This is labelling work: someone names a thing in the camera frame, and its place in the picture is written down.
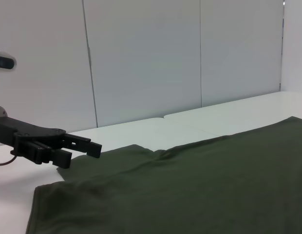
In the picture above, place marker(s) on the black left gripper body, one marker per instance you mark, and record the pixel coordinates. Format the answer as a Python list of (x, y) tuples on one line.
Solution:
[(24, 131)]

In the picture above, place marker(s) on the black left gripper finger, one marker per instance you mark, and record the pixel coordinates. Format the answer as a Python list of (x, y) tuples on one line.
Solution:
[(62, 158), (92, 148)]

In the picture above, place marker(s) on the dark green t-shirt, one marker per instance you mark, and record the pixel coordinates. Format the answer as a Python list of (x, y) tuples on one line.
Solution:
[(165, 195)]

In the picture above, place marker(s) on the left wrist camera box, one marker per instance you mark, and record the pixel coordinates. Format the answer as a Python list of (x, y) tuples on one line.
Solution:
[(5, 62)]

